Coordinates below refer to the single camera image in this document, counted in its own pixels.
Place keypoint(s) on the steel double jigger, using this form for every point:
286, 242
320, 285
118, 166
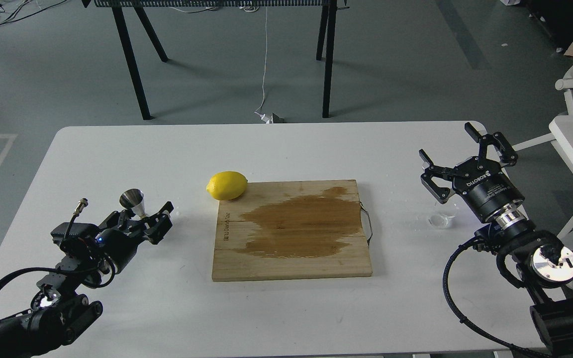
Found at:
134, 200

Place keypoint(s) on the yellow lemon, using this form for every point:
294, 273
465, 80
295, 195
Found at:
225, 186

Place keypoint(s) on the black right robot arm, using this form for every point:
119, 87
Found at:
536, 260

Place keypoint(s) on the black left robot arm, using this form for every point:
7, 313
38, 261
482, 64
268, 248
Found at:
58, 315

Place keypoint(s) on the small clear glass cup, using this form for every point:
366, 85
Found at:
442, 215

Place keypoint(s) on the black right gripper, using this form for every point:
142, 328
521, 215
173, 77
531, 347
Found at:
488, 189

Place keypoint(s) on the wooden cutting board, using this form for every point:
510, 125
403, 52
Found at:
292, 230

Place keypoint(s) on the black metal table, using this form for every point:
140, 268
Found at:
194, 37

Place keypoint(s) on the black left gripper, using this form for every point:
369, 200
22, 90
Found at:
116, 239

